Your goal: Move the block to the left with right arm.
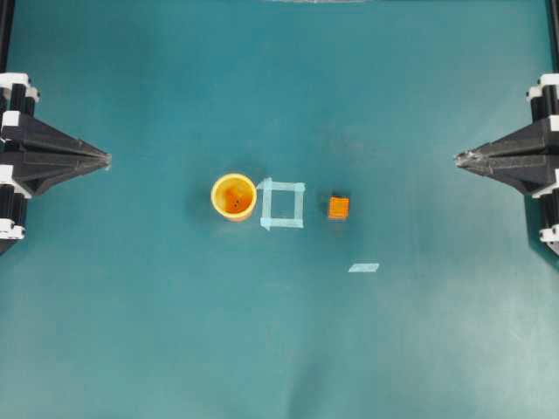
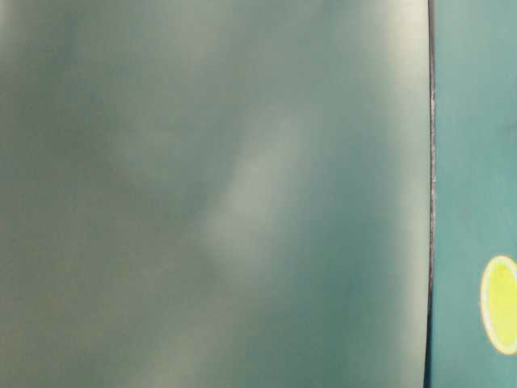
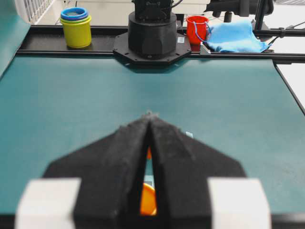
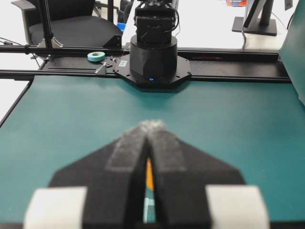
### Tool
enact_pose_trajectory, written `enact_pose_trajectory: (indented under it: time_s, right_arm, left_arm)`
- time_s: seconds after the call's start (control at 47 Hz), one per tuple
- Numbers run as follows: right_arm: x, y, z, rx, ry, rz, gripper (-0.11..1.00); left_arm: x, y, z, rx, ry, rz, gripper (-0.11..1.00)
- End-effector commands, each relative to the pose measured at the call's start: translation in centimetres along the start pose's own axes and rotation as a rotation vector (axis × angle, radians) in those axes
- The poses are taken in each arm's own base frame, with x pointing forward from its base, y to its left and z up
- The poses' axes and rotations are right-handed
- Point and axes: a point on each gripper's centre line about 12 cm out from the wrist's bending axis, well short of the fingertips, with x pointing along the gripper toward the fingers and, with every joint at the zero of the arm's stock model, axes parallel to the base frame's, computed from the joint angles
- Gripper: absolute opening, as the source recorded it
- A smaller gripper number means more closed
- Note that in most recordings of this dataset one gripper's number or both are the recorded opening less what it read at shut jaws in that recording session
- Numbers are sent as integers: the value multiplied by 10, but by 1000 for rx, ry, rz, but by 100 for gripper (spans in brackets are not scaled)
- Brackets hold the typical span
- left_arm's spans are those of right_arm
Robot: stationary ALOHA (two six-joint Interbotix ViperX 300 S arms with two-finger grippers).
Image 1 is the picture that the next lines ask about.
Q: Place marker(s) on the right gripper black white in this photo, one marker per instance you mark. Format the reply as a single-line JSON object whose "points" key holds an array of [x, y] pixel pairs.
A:
{"points": [[527, 159]]}

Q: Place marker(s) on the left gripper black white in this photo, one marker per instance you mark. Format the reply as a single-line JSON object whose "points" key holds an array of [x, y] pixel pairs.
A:
{"points": [[33, 173]]}

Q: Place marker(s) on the orange cube block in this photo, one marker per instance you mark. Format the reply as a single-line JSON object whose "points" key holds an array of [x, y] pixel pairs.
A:
{"points": [[338, 208]]}

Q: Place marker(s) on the black frame post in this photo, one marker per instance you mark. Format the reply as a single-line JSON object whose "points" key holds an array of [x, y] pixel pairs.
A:
{"points": [[7, 8], [553, 25]]}

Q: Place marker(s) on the small light blue tape strip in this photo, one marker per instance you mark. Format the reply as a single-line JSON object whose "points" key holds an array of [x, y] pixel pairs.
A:
{"points": [[364, 268]]}

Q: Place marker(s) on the light blue tape square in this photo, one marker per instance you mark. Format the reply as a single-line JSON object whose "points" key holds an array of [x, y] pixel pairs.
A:
{"points": [[282, 204]]}

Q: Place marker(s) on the black left frame post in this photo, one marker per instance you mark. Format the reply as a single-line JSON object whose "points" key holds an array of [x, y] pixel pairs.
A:
{"points": [[7, 8]]}

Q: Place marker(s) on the yellow orange plastic cup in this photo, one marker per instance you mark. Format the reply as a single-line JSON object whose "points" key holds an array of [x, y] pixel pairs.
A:
{"points": [[234, 197]]}

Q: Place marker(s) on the black right frame post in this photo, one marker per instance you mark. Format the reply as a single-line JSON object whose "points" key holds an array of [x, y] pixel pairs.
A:
{"points": [[553, 25]]}

